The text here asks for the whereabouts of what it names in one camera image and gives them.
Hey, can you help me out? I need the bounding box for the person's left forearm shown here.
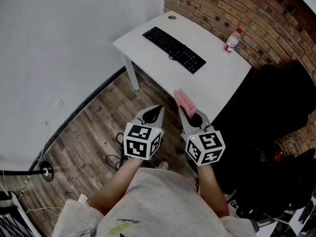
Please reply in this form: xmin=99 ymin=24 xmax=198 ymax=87
xmin=90 ymin=157 xmax=146 ymax=217

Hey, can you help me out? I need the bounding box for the white floor cable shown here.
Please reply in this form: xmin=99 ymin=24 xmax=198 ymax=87
xmin=24 ymin=205 xmax=65 ymax=217

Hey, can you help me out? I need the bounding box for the black baseboard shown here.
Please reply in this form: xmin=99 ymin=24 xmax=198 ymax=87
xmin=28 ymin=65 xmax=129 ymax=172

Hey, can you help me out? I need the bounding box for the white metal rack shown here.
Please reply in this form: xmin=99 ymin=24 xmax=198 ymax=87
xmin=256 ymin=201 xmax=316 ymax=237

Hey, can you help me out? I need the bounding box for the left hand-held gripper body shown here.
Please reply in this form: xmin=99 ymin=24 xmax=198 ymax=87
xmin=123 ymin=118 xmax=165 ymax=160

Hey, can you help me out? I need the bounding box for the black metal rack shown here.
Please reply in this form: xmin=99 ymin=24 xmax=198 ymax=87
xmin=0 ymin=191 xmax=36 ymax=237

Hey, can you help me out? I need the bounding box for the black floor cable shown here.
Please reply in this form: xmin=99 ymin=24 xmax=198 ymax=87
xmin=106 ymin=131 xmax=129 ymax=170

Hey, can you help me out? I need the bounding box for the clear bottle with red cap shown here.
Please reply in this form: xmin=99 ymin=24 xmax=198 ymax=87
xmin=223 ymin=28 xmax=243 ymax=55

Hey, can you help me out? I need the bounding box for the person's grey speckled shirt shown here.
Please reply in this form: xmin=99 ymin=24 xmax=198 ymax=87
xmin=51 ymin=168 xmax=257 ymax=237

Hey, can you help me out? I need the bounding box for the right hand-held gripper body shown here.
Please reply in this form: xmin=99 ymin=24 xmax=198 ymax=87
xmin=183 ymin=126 xmax=226 ymax=167

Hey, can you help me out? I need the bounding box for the black office chair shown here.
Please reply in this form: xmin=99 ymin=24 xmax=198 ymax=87
xmin=222 ymin=148 xmax=316 ymax=219
xmin=211 ymin=60 xmax=316 ymax=158

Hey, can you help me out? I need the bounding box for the black post with round base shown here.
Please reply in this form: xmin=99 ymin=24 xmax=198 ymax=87
xmin=0 ymin=160 xmax=55 ymax=183

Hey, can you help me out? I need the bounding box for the person's right forearm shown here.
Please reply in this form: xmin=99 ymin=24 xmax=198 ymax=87
xmin=197 ymin=163 xmax=231 ymax=218

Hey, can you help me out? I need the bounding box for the black keyboard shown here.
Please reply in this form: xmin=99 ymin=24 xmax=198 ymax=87
xmin=142 ymin=26 xmax=207 ymax=75

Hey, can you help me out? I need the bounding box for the pink cloth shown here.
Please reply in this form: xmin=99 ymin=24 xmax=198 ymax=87
xmin=173 ymin=89 xmax=197 ymax=119

